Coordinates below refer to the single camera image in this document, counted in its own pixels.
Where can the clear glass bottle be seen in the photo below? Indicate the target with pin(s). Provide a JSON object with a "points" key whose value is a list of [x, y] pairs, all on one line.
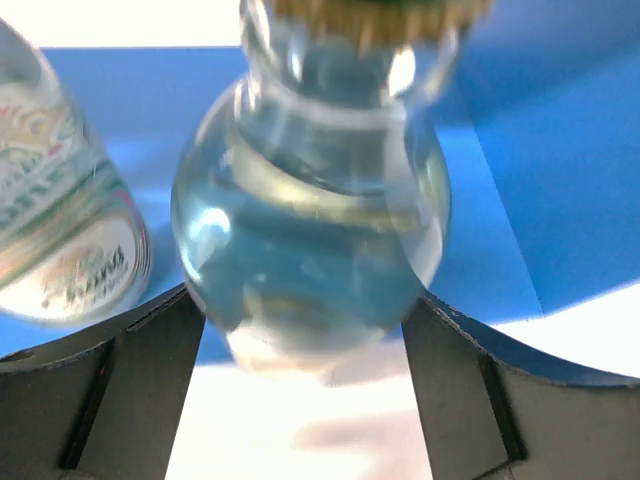
{"points": [[311, 206], [74, 247]]}

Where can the blue and yellow shelf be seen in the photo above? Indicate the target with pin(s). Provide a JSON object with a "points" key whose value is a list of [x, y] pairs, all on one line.
{"points": [[545, 238]]}

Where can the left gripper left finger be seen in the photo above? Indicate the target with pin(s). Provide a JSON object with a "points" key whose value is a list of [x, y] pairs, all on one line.
{"points": [[104, 402]]}

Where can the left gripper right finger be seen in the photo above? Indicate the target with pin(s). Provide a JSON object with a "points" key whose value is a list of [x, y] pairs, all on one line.
{"points": [[492, 407]]}

